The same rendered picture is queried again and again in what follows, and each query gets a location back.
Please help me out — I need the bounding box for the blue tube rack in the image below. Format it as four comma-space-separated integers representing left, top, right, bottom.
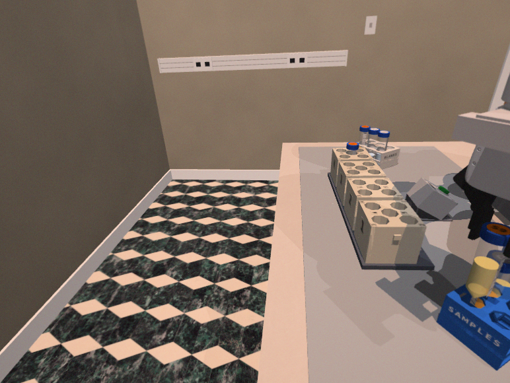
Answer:
437, 285, 510, 370

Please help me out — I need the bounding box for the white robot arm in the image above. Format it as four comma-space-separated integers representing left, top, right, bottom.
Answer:
451, 74, 510, 153

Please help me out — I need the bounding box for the grey bench mat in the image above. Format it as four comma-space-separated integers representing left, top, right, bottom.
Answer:
299, 146, 510, 383

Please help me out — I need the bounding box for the grey tube rack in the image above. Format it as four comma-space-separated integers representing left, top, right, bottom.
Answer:
359, 145, 399, 170

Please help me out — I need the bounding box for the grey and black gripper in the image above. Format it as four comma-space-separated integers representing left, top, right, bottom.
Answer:
453, 145, 510, 240

